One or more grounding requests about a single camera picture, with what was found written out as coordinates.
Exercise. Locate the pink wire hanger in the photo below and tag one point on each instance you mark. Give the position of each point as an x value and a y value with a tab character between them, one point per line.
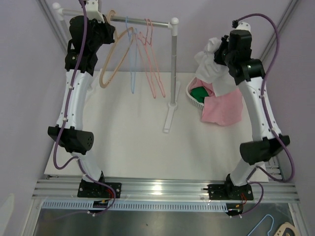
152	61
141	43

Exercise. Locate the white t-shirt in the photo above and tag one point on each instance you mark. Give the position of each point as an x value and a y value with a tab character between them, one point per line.
210	72

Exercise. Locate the blue hanger on floor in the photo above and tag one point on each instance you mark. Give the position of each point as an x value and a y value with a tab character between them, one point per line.
264	226

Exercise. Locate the silver clothes rack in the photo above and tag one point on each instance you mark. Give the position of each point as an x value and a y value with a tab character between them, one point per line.
111	16

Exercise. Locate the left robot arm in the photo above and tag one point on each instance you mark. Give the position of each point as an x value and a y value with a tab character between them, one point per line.
72	142

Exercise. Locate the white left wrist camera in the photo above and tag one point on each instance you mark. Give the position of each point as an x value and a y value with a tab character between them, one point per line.
93	10

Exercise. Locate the green t-shirt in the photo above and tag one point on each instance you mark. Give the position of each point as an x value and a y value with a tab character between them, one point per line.
199	94

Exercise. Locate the blue wire hanger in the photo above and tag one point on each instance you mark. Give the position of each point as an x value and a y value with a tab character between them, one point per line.
132	54

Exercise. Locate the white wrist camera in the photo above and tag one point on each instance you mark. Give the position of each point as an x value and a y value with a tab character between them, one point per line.
93	10
240	25

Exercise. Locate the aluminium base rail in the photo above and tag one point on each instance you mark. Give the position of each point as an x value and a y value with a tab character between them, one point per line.
139	189

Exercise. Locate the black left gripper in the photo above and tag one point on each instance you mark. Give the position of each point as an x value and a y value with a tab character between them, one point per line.
109	29

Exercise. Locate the white slotted cable duct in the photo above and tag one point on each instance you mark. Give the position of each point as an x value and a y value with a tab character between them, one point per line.
136	205

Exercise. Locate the light pink t-shirt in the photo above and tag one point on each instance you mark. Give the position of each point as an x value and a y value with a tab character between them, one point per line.
223	110

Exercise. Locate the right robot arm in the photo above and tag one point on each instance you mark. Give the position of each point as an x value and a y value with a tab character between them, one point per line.
248	74

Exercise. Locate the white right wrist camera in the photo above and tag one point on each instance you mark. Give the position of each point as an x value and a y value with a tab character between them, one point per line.
240	25

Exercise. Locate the white perforated plastic basket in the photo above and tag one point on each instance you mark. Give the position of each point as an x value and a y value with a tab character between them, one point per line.
192	100

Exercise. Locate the wooden hanger on floor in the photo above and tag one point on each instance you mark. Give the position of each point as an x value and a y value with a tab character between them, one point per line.
287	229

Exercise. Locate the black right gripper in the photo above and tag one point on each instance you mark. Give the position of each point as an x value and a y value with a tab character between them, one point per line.
225	44

